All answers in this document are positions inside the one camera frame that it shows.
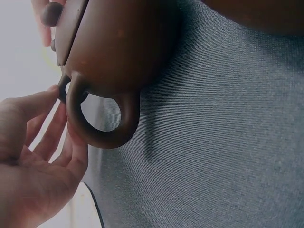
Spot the brown clay teapot lid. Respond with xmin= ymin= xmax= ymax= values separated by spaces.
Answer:
xmin=40 ymin=0 xmax=90 ymax=67

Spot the brown clay teapot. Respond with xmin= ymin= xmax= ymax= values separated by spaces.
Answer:
xmin=57 ymin=0 xmax=182 ymax=150

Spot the person's left hand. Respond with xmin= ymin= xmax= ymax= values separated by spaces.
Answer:
xmin=0 ymin=85 xmax=90 ymax=228

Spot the brown round clay vessel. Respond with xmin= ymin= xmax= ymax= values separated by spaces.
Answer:
xmin=200 ymin=0 xmax=304 ymax=37

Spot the person's right hand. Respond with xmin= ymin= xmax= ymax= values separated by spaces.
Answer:
xmin=31 ymin=0 xmax=67 ymax=48

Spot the white object with black rim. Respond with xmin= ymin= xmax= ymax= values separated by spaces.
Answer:
xmin=62 ymin=181 xmax=106 ymax=228

